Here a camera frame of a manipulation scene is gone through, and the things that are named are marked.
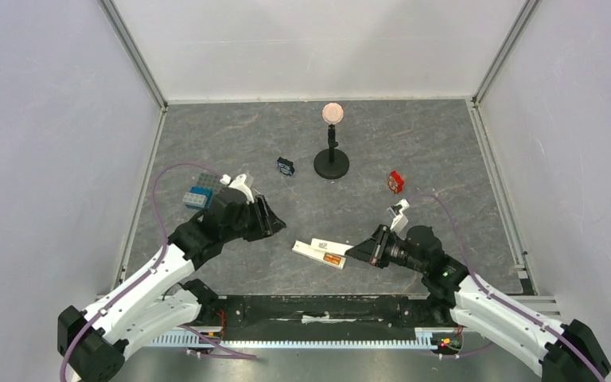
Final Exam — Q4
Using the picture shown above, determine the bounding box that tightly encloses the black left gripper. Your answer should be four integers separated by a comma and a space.
222, 194, 286, 243

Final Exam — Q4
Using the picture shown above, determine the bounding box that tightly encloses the white remote control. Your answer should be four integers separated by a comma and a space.
291, 241, 345, 270

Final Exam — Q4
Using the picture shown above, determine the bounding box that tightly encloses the white remote battery cover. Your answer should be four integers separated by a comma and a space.
310, 238, 352, 256

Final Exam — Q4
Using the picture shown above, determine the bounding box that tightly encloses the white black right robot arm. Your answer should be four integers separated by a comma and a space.
345, 224, 611, 381

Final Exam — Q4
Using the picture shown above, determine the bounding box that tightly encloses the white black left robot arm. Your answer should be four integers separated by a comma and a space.
56, 187, 286, 381

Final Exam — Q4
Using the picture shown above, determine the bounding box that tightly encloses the small black blue block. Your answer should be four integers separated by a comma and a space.
276, 157, 295, 177

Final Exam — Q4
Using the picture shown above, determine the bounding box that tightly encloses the small red toy block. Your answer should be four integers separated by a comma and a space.
387, 171, 404, 194

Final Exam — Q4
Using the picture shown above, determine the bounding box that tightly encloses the grey lego baseplate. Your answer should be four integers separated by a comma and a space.
195, 173, 225, 193

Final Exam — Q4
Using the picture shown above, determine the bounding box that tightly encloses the blue grey lego brick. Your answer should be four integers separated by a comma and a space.
182, 186, 212, 210

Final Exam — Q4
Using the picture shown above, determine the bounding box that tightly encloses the black round stand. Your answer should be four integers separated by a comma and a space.
313, 124, 350, 180

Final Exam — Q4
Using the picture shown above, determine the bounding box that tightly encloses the pink ball on stand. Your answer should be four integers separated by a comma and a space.
321, 103, 344, 125

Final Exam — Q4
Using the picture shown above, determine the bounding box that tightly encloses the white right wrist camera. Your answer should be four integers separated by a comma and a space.
387, 199, 410, 234

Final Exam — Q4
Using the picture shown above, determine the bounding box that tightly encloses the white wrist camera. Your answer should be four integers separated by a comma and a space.
228, 173, 255, 204
387, 199, 410, 234

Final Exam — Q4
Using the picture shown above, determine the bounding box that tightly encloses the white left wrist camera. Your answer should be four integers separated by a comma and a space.
228, 173, 255, 204

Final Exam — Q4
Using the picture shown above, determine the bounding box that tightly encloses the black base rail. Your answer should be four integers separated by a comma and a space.
193, 294, 457, 341

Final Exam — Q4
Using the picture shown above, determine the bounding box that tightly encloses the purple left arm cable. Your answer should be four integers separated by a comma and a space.
59, 162, 256, 382

